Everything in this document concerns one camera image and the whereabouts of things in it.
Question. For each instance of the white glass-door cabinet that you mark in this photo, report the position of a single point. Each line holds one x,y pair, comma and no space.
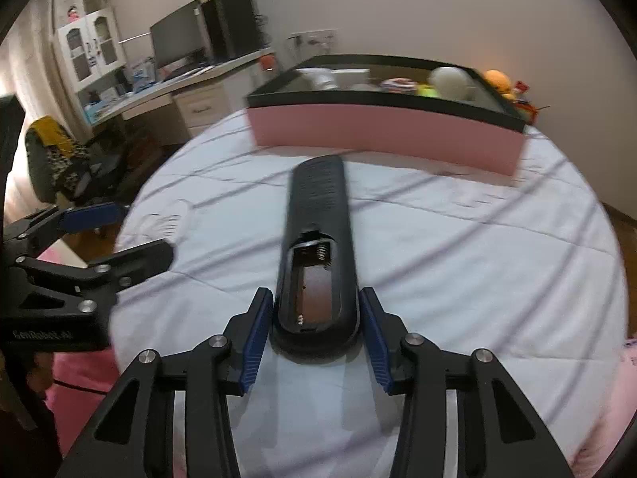
89,50

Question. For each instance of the black remote control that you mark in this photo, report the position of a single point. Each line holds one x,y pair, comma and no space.
318,199

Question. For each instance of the pink printed pillow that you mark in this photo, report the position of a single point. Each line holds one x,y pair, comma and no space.
607,418

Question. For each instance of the white drawer unit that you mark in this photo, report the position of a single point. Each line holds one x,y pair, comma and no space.
201,107

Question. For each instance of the beige curtain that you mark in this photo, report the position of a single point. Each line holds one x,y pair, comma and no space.
30,59

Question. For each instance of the black office chair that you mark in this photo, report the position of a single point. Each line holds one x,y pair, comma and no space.
74,174

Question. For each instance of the black computer tower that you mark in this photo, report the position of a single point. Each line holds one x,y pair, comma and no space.
229,25

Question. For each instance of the striped white quilt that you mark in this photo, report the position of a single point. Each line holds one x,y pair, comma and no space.
473,259

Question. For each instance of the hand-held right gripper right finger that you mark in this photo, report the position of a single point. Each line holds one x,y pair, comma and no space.
375,348

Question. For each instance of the red printed tin box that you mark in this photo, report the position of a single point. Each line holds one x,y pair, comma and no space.
527,107

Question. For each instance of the red items in tin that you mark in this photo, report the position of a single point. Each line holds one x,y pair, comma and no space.
522,88

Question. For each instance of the yellow cloth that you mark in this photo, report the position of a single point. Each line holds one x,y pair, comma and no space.
50,134

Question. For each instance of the orange octopus plush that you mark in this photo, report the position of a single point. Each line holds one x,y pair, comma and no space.
497,82

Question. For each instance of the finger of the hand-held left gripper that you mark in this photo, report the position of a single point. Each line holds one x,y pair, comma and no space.
94,216
142,258

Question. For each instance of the white power adapter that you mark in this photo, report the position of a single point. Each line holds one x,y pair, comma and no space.
354,79

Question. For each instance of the white plastic gadget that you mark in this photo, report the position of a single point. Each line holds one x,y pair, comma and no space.
318,79

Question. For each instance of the white desk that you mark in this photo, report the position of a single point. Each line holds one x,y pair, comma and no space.
164,90

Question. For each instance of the blue and white box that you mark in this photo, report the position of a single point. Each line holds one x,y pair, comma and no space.
142,73

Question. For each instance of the black computer monitor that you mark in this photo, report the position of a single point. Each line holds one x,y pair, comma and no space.
176,40

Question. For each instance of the white egg-shaped object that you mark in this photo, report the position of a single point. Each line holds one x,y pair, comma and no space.
450,83

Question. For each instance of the white wall socket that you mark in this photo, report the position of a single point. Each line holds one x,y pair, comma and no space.
313,40

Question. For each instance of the pink storage box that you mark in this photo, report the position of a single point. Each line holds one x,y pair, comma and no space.
378,134

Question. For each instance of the small pink doll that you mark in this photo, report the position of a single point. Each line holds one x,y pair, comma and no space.
73,13

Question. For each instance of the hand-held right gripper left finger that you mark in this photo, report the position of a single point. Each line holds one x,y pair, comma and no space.
254,346

